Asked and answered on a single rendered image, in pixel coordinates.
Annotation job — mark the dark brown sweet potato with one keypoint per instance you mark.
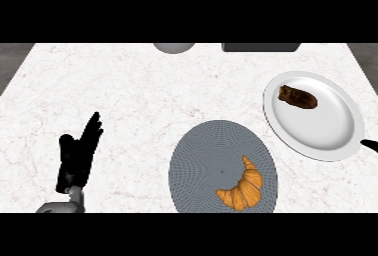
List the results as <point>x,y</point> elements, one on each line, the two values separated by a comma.
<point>298,97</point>

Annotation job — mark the round grey placemat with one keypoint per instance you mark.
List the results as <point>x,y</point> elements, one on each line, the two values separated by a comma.
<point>217,166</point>

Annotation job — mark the white plate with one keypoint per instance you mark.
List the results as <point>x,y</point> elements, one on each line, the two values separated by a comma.
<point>315,116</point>

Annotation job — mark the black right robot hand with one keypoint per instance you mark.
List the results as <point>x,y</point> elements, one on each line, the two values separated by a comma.
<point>370,144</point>

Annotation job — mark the golden croissant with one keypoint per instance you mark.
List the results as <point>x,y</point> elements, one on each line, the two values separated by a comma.
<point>246,188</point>

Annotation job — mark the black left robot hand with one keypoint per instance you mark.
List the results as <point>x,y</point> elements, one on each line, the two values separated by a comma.
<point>78,156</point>

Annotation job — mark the grey round bowl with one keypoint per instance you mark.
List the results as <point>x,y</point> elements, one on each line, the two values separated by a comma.
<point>174,47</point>

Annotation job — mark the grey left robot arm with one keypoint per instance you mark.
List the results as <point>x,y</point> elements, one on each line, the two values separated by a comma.
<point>69,205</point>

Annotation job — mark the dark grey flat appliance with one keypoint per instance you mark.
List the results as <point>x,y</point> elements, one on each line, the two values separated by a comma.
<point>261,47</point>

